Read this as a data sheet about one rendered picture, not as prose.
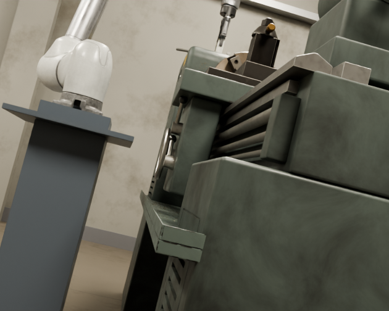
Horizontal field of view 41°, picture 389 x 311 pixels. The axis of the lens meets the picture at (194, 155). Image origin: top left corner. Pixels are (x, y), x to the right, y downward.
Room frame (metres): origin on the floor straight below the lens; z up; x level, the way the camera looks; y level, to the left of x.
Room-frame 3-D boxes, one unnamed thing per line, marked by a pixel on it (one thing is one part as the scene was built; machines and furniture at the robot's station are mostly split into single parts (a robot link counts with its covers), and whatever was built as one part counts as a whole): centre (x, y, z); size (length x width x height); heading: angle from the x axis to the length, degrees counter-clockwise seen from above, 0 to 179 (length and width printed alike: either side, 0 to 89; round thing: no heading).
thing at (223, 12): (2.43, 0.01, 1.46); 0.08 x 0.07 x 0.09; 6
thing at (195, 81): (1.51, -0.17, 0.90); 0.53 x 0.30 x 0.06; 96
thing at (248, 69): (1.58, -0.12, 1.00); 0.20 x 0.10 x 0.05; 6
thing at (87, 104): (1.92, 0.45, 0.83); 0.22 x 0.18 x 0.06; 8
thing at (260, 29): (1.55, -0.12, 1.14); 0.08 x 0.08 x 0.03
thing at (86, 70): (1.95, 0.47, 0.97); 0.18 x 0.16 x 0.22; 45
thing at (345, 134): (1.83, -0.17, 0.77); 2.10 x 0.34 x 0.18; 6
